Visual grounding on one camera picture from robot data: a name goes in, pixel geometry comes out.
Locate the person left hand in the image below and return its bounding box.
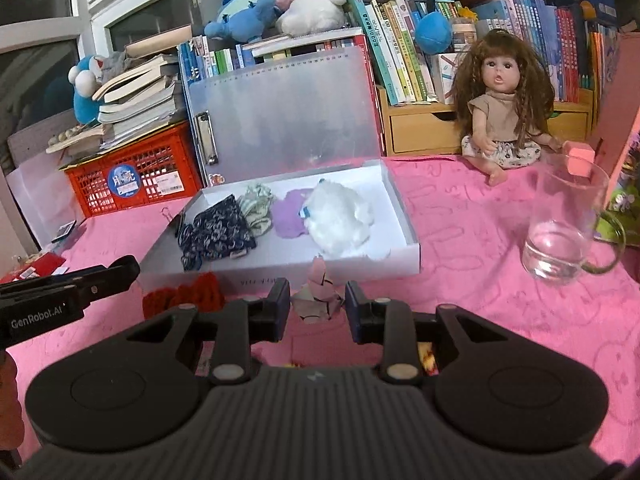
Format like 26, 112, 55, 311
0, 350, 25, 451

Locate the red plastic crate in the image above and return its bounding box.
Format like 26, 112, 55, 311
64, 122, 202, 217

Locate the row of upright books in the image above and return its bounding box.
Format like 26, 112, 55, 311
177, 0, 617, 106

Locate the wooden drawer shelf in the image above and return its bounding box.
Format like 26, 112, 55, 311
376, 86, 593, 156

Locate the red packet at table edge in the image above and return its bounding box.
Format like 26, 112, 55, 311
0, 252, 66, 284

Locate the navy floral scrunchie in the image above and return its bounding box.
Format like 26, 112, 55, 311
177, 195, 257, 271

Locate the blue white doraemon plush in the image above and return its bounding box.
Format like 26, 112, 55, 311
67, 55, 106, 125

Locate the clear glass mug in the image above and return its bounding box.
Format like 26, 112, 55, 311
521, 154, 627, 284

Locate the white fluffy scrunchie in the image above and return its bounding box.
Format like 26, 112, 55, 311
298, 179, 374, 257

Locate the pink bunny towel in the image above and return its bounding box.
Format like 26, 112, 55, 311
10, 157, 639, 463

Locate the blue stitch plush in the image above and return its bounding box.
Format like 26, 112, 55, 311
204, 0, 280, 44

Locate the green checked scrunchie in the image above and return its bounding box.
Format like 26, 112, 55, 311
238, 183, 274, 237

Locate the stack of books on crate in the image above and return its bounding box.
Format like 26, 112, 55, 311
46, 25, 192, 156

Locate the pink phone stand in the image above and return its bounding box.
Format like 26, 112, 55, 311
565, 32, 640, 203

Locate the purple fluffy scrunchie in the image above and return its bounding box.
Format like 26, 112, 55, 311
270, 188, 312, 240

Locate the brown haired baby doll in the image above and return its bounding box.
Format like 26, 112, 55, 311
451, 29, 562, 186

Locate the red knitted scrunchie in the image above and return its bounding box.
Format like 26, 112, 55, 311
142, 273, 226, 320

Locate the blue plush ball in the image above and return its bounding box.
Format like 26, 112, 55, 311
414, 12, 452, 55

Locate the white shallow cardboard box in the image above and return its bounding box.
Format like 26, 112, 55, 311
139, 159, 420, 295

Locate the small dark card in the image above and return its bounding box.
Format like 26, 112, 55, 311
51, 220, 77, 243

